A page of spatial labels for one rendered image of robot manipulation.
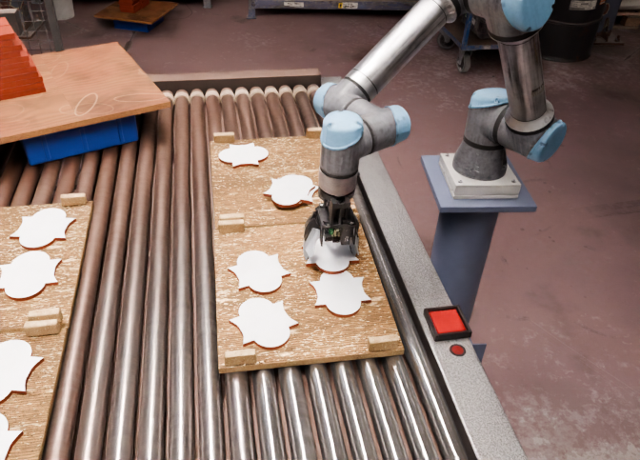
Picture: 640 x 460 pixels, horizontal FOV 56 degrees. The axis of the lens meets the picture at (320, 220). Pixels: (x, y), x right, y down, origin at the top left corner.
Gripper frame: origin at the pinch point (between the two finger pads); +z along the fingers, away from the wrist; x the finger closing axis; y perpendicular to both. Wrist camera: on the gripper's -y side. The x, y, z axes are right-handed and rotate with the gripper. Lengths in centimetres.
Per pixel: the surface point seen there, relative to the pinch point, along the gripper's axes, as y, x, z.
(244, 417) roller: 37.9, -21.1, 1.5
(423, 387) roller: 35.4, 11.6, 1.9
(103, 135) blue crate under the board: -55, -55, 1
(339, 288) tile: 11.1, 0.2, -0.2
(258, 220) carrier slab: -15.1, -14.7, 2.0
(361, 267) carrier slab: 4.2, 6.4, 1.0
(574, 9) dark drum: -313, 240, 66
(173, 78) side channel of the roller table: -94, -37, 4
